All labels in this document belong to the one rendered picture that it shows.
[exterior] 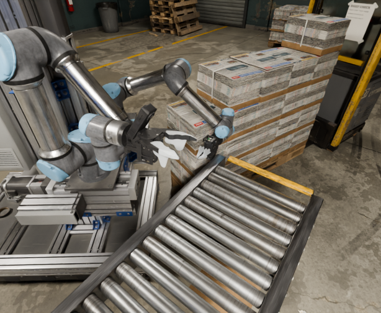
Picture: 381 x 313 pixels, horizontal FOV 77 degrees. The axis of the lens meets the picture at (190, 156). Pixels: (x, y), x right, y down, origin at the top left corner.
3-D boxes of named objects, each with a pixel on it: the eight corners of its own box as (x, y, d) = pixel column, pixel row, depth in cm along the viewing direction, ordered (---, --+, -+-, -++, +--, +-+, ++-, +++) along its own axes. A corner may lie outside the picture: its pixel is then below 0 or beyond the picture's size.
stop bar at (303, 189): (229, 157, 129) (230, 154, 128) (313, 193, 109) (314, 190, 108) (226, 160, 127) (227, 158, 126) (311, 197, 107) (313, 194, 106)
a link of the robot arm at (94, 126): (97, 130, 82) (91, 107, 77) (124, 137, 78) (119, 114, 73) (80, 141, 76) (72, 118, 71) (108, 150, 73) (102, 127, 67)
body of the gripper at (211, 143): (201, 138, 136) (213, 130, 144) (201, 151, 142) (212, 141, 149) (213, 143, 133) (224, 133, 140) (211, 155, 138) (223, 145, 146)
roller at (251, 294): (160, 227, 100) (159, 220, 97) (267, 300, 79) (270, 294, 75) (152, 236, 97) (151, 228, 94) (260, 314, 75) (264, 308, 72)
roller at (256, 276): (170, 217, 104) (170, 210, 101) (274, 284, 83) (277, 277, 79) (162, 225, 101) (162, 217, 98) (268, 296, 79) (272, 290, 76)
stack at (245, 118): (170, 185, 224) (164, 104, 172) (258, 145, 275) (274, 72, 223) (193, 213, 199) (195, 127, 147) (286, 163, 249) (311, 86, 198)
